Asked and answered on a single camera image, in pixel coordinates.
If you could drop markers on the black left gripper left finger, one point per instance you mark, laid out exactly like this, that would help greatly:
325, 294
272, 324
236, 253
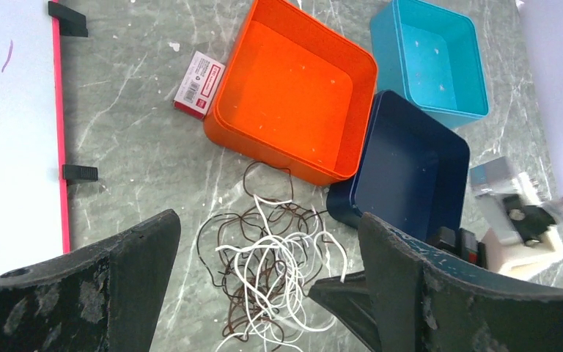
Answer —
106, 296

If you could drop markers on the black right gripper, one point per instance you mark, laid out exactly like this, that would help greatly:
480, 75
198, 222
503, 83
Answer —
348, 300

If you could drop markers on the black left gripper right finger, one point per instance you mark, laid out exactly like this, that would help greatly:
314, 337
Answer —
424, 299

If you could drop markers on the dark blue plastic bin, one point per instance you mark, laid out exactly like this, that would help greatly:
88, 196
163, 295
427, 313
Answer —
412, 173

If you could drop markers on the pink-framed whiteboard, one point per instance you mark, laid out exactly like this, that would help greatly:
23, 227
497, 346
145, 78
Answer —
34, 220

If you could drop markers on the black whiteboard clip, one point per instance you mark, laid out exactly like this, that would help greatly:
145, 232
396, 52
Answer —
70, 22
74, 174

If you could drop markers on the orange plastic bin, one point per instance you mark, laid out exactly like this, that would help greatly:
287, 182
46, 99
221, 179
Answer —
295, 95

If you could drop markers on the red and white small box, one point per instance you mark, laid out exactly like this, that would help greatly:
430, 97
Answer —
199, 86

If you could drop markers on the teal plastic bin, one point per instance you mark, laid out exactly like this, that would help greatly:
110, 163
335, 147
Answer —
430, 56

